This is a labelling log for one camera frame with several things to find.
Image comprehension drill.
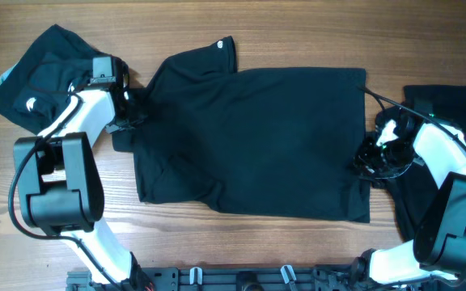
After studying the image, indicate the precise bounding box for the black t-shirt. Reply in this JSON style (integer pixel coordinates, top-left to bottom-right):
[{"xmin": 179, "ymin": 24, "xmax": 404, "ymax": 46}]
[{"xmin": 112, "ymin": 36, "xmax": 370, "ymax": 223}]

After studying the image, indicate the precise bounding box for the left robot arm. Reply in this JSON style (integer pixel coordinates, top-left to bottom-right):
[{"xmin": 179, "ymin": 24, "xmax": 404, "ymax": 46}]
[{"xmin": 7, "ymin": 55, "xmax": 155, "ymax": 290}]

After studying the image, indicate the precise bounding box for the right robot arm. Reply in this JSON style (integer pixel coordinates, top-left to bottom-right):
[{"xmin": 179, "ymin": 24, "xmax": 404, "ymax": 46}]
[{"xmin": 355, "ymin": 110, "xmax": 466, "ymax": 288}]

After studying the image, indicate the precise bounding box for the folded black clothes stack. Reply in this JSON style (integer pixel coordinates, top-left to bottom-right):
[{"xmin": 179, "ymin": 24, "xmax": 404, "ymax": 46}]
[{"xmin": 0, "ymin": 24, "xmax": 129, "ymax": 134}]

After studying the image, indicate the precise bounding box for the black clothes pile right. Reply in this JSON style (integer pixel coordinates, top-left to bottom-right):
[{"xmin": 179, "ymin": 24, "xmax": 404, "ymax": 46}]
[{"xmin": 386, "ymin": 85, "xmax": 466, "ymax": 242}]

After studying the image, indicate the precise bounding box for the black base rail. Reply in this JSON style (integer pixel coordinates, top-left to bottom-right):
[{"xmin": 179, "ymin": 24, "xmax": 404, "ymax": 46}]
[{"xmin": 66, "ymin": 265, "xmax": 372, "ymax": 291}]

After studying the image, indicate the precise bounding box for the right white rail clip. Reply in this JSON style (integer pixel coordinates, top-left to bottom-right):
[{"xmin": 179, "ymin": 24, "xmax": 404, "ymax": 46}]
[{"xmin": 280, "ymin": 264, "xmax": 298, "ymax": 291}]

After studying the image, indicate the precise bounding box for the white rail clip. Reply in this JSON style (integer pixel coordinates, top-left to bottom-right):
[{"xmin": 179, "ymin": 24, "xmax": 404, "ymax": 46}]
[
  {"xmin": 280, "ymin": 264, "xmax": 298, "ymax": 291},
  {"xmin": 189, "ymin": 267, "xmax": 203, "ymax": 286}
]

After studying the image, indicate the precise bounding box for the left white rail clip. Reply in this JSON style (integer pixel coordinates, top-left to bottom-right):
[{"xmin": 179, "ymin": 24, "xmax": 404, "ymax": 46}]
[{"xmin": 189, "ymin": 267, "xmax": 203, "ymax": 286}]

